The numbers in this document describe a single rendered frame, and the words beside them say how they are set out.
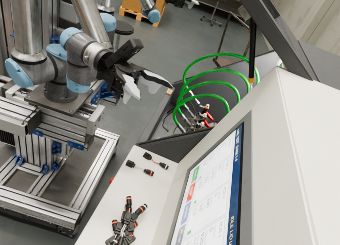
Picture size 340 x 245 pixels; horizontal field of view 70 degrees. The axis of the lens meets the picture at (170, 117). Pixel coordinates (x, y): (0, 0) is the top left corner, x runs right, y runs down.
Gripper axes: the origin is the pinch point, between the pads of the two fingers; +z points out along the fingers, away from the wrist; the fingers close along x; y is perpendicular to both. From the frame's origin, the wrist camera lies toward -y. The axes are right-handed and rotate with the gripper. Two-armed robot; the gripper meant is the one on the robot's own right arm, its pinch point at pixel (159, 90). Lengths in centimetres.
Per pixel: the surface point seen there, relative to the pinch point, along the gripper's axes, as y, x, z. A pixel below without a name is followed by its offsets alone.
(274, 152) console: -4.7, 3.2, 30.3
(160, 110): 43, -62, -25
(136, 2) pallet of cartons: 62, -379, -306
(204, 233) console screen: 16.9, 11.3, 28.5
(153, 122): 44, -50, -21
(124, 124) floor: 129, -135, -90
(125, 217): 43.4, 3.7, 7.5
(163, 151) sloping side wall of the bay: 41, -32, -2
